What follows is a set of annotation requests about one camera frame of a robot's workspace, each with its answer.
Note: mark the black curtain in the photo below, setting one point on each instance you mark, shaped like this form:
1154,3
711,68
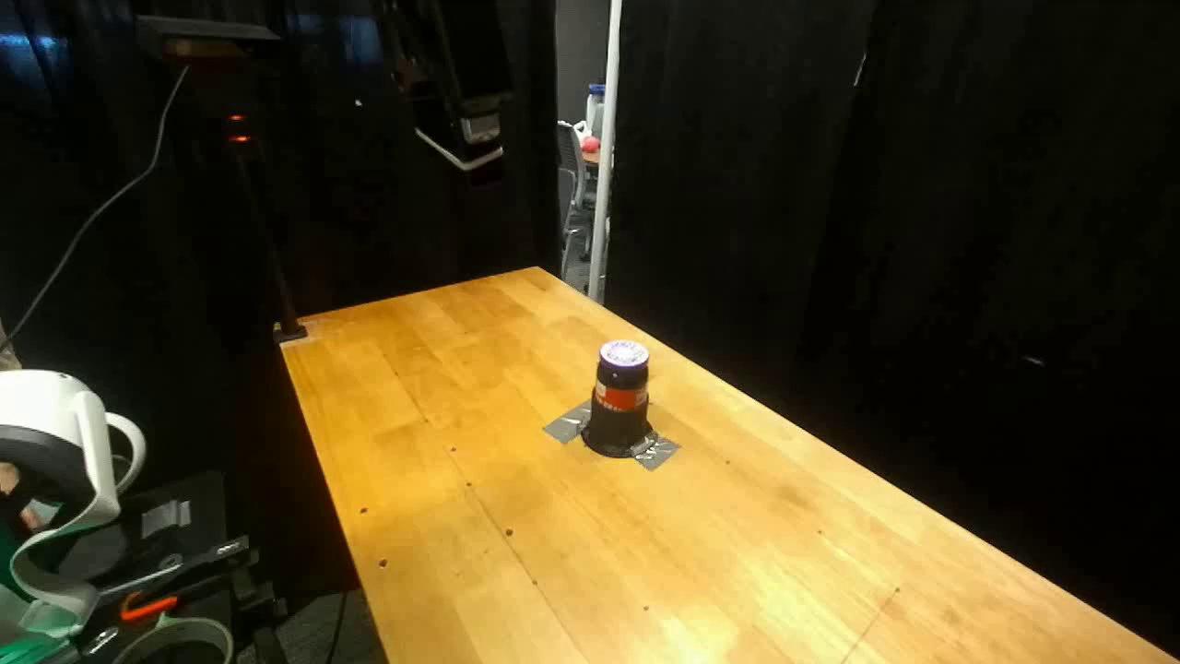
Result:
909,187

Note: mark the grey duct tape strip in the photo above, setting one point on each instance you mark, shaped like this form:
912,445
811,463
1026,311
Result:
564,426
652,453

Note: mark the black camera tripod stand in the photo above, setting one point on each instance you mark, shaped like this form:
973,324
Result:
252,207

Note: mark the white vertical pole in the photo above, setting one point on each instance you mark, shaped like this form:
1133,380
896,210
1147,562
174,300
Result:
604,161

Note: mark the black box with white edge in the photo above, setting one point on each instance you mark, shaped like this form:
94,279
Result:
467,138

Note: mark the black equipment case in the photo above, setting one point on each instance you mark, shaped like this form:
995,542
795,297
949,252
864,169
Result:
184,567

